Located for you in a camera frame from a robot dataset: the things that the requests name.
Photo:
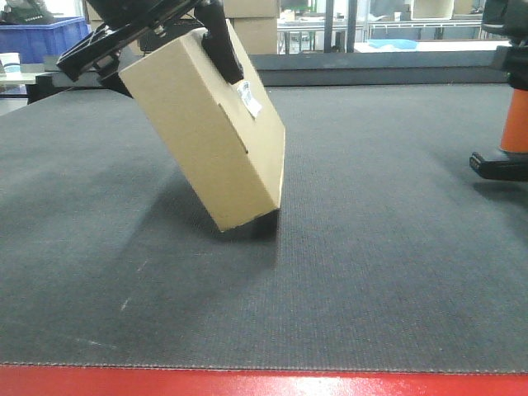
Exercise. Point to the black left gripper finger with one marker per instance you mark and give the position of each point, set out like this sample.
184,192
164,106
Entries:
108,69
217,42

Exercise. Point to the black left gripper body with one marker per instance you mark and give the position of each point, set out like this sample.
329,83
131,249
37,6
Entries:
122,22

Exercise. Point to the small cardboard package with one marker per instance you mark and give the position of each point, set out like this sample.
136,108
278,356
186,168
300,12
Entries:
227,139

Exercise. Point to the upper stacked cardboard box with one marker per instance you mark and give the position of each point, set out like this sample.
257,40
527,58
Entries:
251,8

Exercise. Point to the large box with black print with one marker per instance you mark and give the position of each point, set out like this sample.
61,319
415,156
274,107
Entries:
258,35

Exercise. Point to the blue bin behind table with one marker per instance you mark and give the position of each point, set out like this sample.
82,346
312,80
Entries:
34,42

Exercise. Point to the white paper cup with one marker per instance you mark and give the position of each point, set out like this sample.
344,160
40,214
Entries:
10,62

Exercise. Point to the black bag in bin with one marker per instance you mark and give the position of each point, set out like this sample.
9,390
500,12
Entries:
26,12

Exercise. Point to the black vertical pole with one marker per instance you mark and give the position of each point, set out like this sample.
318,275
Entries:
328,26

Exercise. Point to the light blue tray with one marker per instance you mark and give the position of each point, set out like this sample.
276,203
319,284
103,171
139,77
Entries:
392,45

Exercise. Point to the dark grey conveyor belt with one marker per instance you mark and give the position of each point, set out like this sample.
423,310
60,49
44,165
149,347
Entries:
388,253

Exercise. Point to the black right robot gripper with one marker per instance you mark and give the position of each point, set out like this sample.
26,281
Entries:
509,19

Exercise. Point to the orange black barcode scanner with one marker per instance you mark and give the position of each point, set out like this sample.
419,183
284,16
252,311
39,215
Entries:
509,163

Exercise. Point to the red metal conveyor table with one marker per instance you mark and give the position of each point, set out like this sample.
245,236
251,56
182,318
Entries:
63,380

